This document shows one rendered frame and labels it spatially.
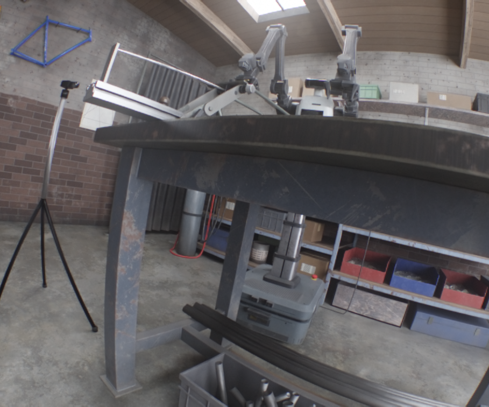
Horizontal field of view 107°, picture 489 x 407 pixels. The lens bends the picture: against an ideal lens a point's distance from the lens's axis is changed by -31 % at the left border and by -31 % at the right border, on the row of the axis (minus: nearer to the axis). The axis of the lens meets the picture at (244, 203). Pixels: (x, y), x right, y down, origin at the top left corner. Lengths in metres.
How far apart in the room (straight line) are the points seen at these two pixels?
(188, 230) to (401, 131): 2.51
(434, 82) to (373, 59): 0.78
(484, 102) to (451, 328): 2.01
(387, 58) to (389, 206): 3.08
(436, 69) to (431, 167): 3.04
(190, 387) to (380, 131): 0.74
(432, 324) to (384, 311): 0.41
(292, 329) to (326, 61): 3.06
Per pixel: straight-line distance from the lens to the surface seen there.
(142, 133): 0.58
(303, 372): 0.92
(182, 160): 0.57
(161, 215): 3.43
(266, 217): 2.41
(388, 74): 3.27
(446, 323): 2.25
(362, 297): 2.16
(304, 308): 1.39
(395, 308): 2.16
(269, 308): 1.43
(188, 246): 2.72
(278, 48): 1.72
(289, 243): 1.60
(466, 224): 0.37
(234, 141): 0.38
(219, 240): 2.75
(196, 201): 2.64
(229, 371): 0.94
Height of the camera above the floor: 0.77
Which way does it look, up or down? 3 degrees down
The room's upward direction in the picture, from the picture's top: 11 degrees clockwise
